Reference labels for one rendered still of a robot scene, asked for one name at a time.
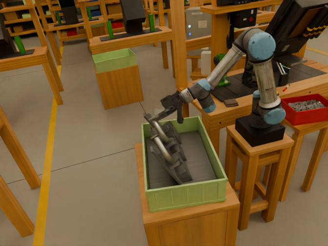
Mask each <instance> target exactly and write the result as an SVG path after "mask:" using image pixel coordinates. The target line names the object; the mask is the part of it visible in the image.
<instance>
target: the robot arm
mask: <svg viewBox="0 0 328 246"><path fill-rule="evenodd" d="M275 47H276V43H275V40H274V38H273V37H272V36H271V35H270V34H269V33H267V32H264V31H263V30H261V29H260V28H257V27H251V28H248V29H247V30H245V31H244V32H243V33H242V34H241V35H240V36H239V37H238V38H237V39H236V40H235V41H234V43H233V44H232V48H231V49H230V50H229V51H228V52H227V54H226V55H225V56H224V57H223V59H222V60H221V61H220V62H219V63H218V65H217V66H216V67H215V68H214V69H213V71H212V72H211V73H210V74H209V75H208V77H207V78H206V79H204V78H203V79H201V80H199V81H197V82H196V83H194V84H193V85H191V86H190V87H188V88H186V89H185V90H183V91H182V92H181V93H180V92H179V91H176V93H174V94H173V95H168V96H166V97H165V98H163V99H162V100H160V101H161V103H162V106H163V107H164V108H165V109H164V108H161V109H157V108H156V107H155V108H154V109H153V112H154V116H155V117H153V118H152V119H151V120H152V121H155V120H157V121H159V120H161V119H163V118H165V117H167V116H168V115H170V114H172V113H173V112H175V111H176V110H177V122H178V123H179V124H181V123H183V121H184V118H183V104H182V102H184V104H185V105H186V104H187V103H190V102H192V101H193V100H195V99H197V100H198V102H199V104H200V105H201V107H202V109H203V110H204V112H205V113H211V112H213V111H214V110H215V109H216V104H215V102H214V100H213V98H212V96H211V94H210V93H211V92H212V90H213V89H214V88H215V87H216V86H217V85H218V83H219V82H220V81H221V80H222V79H223V78H224V76H225V75H226V74H227V73H228V72H229V71H230V70H231V68H232V67H233V66H234V65H235V64H236V63H237V61H238V60H239V59H240V58H241V57H242V56H243V55H246V54H247V53H248V58H249V62H250V63H252V64H253V65H254V70H255V75H256V80H257V85H258V89H259V90H256V91H254V93H253V96H252V97H253V99H252V111H251V114H250V116H249V118H248V123H249V125H251V126H252V127H255V128H268V127H270V126H271V125H272V124H278V123H280V122H281V121H282V120H283V119H284V118H285V116H286V112H285V110H284V109H283V108H282V104H281V99H280V98H279V97H278V96H277V93H276V87H275V80H274V75H273V69H272V63H271V59H272V58H273V56H274V53H273V52H274V51H275ZM179 99H180V100H179Z"/></svg>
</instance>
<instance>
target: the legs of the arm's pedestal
mask: <svg viewBox="0 0 328 246"><path fill-rule="evenodd" d="M291 148H292V146H290V147H287V148H283V149H279V150H275V151H271V152H269V153H264V154H261V155H257V156H253V157H249V156H248V155H247V154H246V153H245V152H244V151H243V150H242V148H241V147H240V146H239V145H238V144H237V143H236V142H235V140H234V139H233V138H232V137H231V136H230V134H229V133H228V132H227V136H226V152H225V174H226V176H227V178H228V181H229V183H230V185H231V187H232V189H233V191H234V192H235V194H236V196H237V198H238V200H239V202H240V211H239V219H238V229H239V230H240V231H241V230H244V229H247V226H248V220H249V215H250V214H252V213H255V212H258V211H261V210H262V215H261V216H262V218H263V219H264V221H265V222H266V223H267V222H270V221H273V219H274V215H275V211H276V207H277V203H278V200H279V196H280V192H281V188H282V184H283V180H284V176H285V172H286V168H287V163H288V160H289V156H290V152H291ZM238 157H239V159H240V160H241V161H242V162H243V166H242V174H241V181H239V182H235V180H236V170H237V160H238ZM267 164H272V166H271V171H270V175H269V180H268V185H267V189H266V190H265V189H264V187H263V186H262V185H261V184H260V178H261V173H262V167H263V166H264V165H267ZM238 190H239V196H238V195H237V193H236V191H238ZM258 194H259V195H260V197H261V198H262V199H263V200H262V201H259V202H256V203H253V204H252V203H251V202H252V200H253V199H256V198H257V195H258Z"/></svg>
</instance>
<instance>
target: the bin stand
mask: <svg viewBox="0 0 328 246"><path fill-rule="evenodd" d="M283 123H285V124H286V125H288V126H289V127H291V128H292V129H294V130H295V132H294V133H293V135H292V139H293V140H294V145H293V146H292V148H291V152H290V156H289V160H288V163H287V168H286V172H285V176H284V180H283V184H282V188H281V192H280V196H279V201H280V202H282V201H285V199H286V195H287V191H288V187H289V184H290V180H291V177H292V176H293V174H294V170H295V167H296V164H297V160H298V157H299V153H300V150H301V146H302V143H303V139H304V135H305V134H308V133H311V132H314V131H317V130H320V132H319V135H318V138H317V142H316V145H315V148H314V151H313V154H312V157H311V160H310V163H309V166H308V169H307V173H306V176H305V179H304V182H303V185H302V189H303V190H304V191H305V192H306V191H309V190H310V187H311V185H312V182H313V179H314V176H315V173H316V170H317V168H318V165H319V162H320V159H321V156H322V154H323V151H324V148H325V145H326V143H327V140H328V121H322V122H316V123H308V124H302V125H296V126H293V125H291V124H290V123H289V122H288V121H287V120H286V119H285V118H284V119H283V120H282V121H281V122H280V124H282V125H283ZM271 166H272V164H267V165H266V166H265V172H264V177H263V182H262V183H263V184H264V185H265V186H267V185H268V180H269V175H270V171H271Z"/></svg>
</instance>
